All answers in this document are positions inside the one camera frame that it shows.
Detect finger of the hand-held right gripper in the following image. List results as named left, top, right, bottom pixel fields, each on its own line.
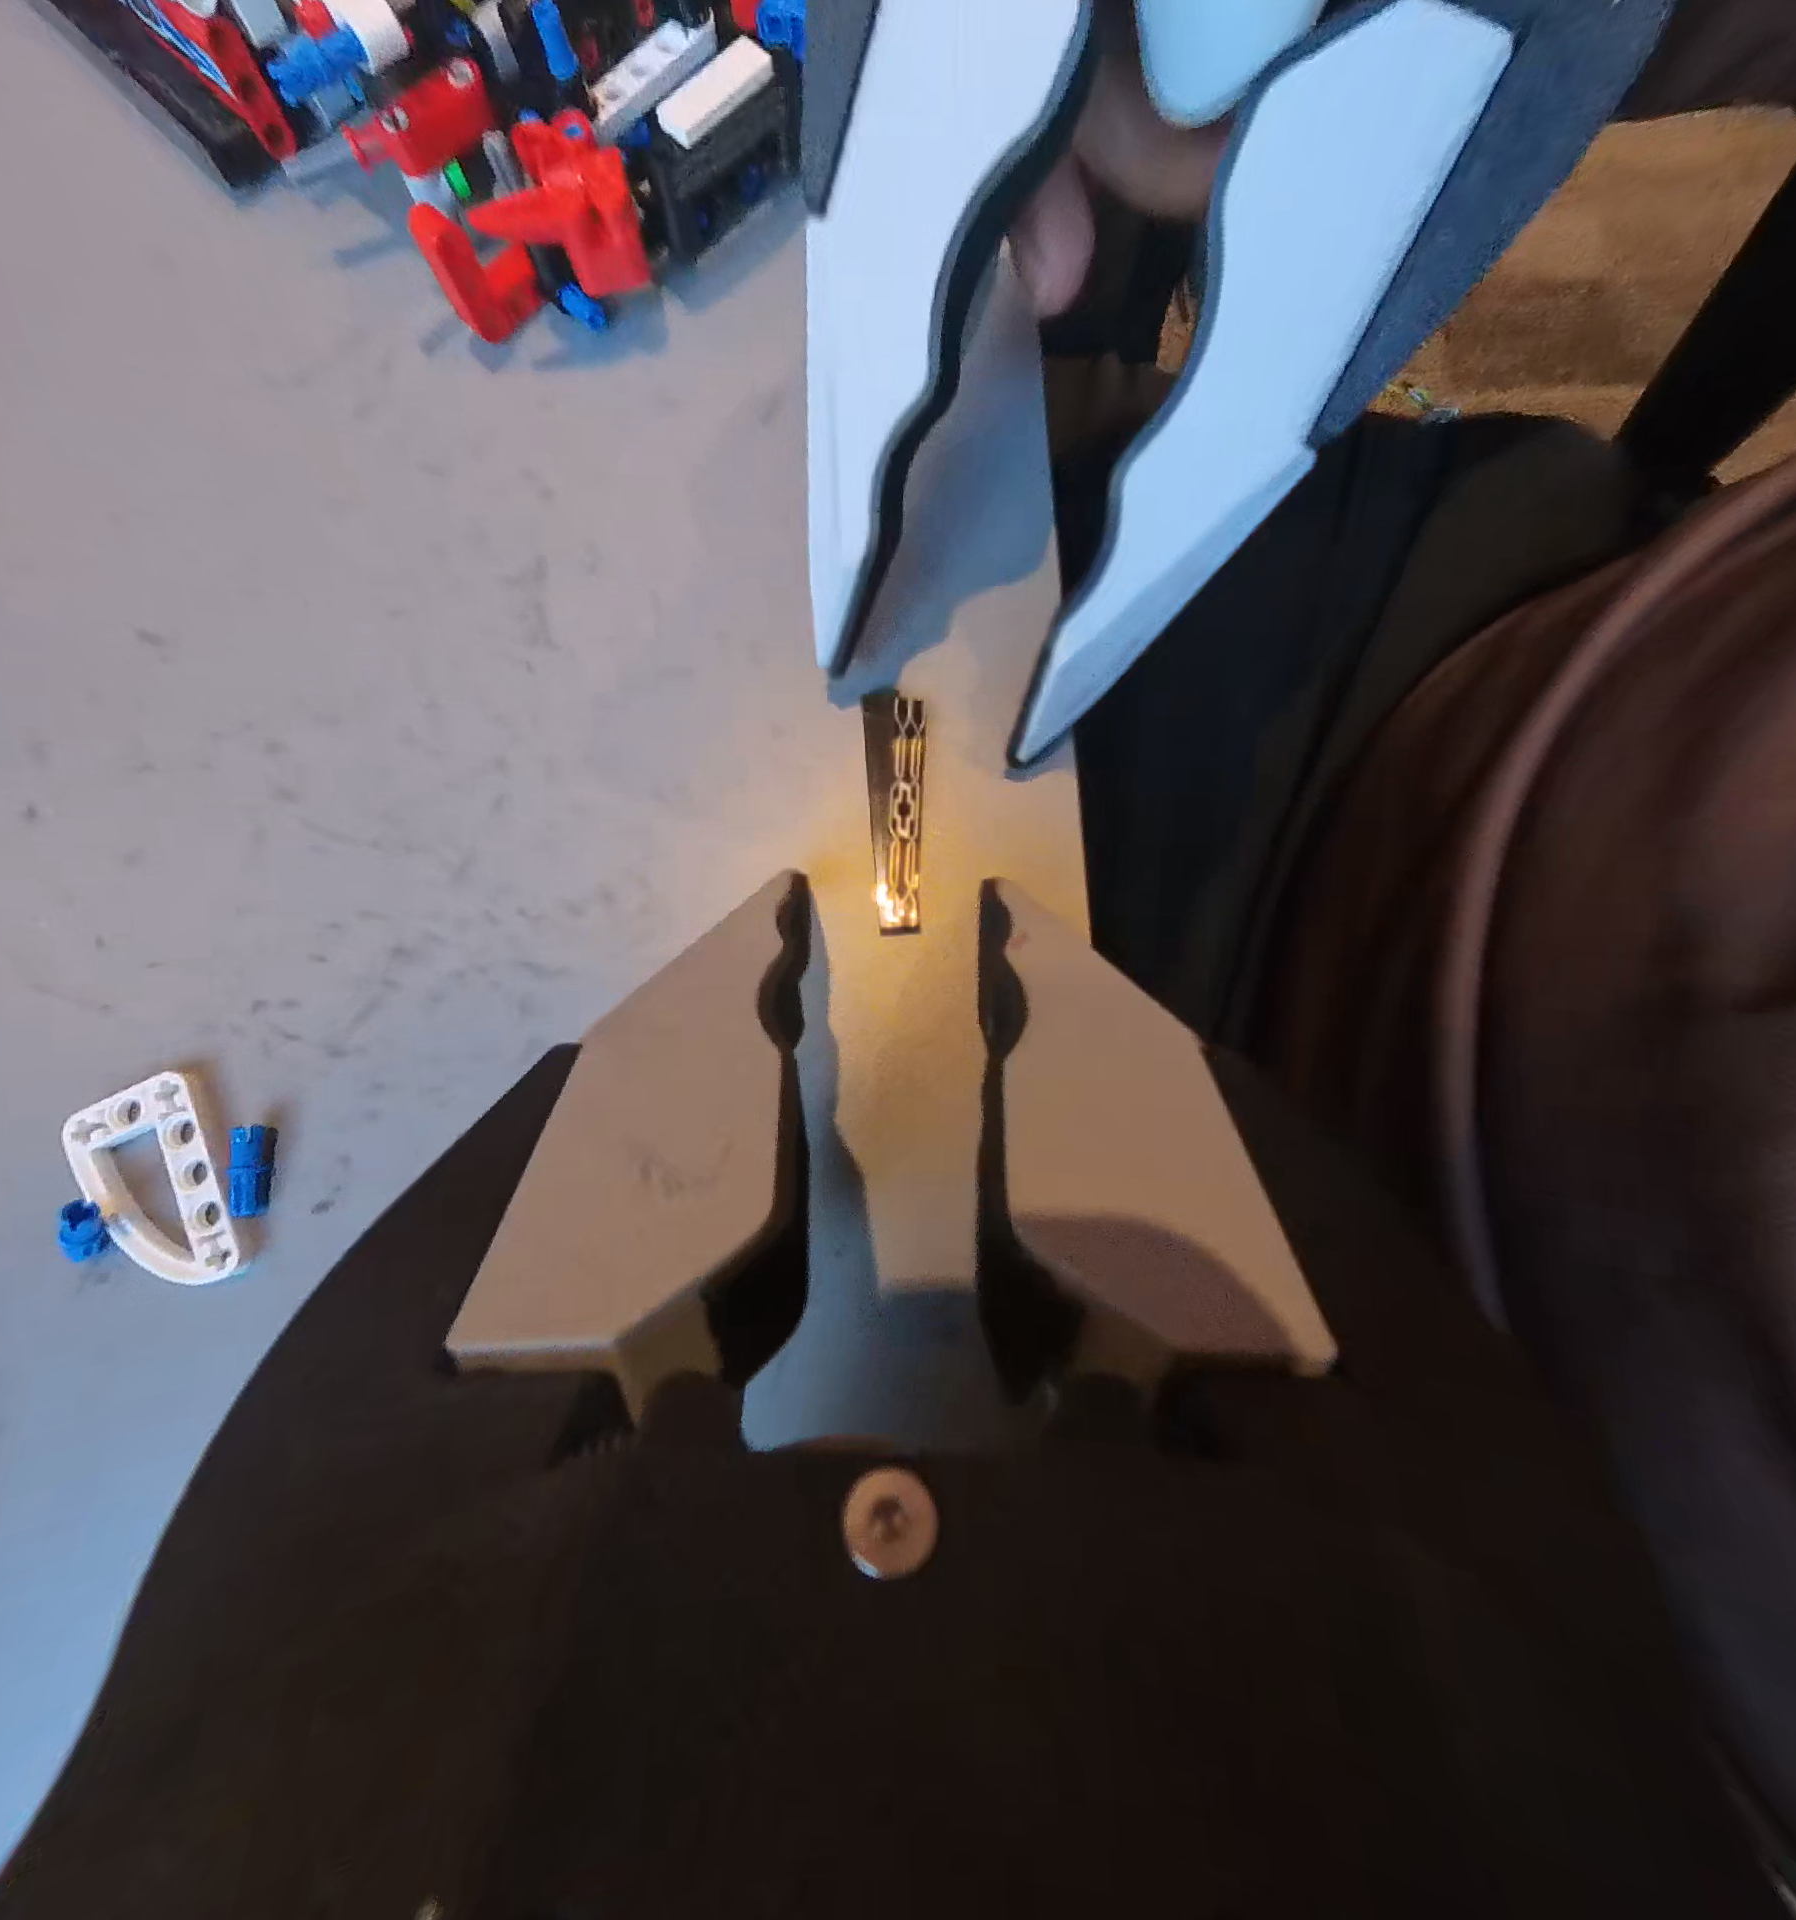
left=1008, top=0, right=1517, bottom=770
left=804, top=0, right=1103, bottom=676

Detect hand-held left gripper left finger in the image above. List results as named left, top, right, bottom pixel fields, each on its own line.
left=444, top=867, right=812, bottom=1397

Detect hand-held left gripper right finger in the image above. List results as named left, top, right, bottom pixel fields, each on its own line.
left=977, top=875, right=1338, bottom=1389

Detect black printed tile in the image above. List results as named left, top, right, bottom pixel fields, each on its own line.
left=862, top=689, right=931, bottom=937

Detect grey desk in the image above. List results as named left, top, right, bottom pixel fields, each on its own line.
left=0, top=0, right=1094, bottom=1920

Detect person's right hand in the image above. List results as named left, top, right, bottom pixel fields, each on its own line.
left=1008, top=66, right=1234, bottom=320

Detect black metal leg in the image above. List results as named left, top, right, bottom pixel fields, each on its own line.
left=1616, top=104, right=1796, bottom=483

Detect red white toy car model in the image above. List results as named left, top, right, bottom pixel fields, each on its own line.
left=29, top=0, right=811, bottom=345

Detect person's black pants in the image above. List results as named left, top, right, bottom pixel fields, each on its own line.
left=1049, top=413, right=1650, bottom=1052

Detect person's brown shirt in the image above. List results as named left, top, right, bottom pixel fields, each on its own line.
left=1257, top=434, right=1796, bottom=1920

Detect white curved frame brick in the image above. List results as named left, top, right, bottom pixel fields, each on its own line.
left=60, top=1068, right=248, bottom=1286

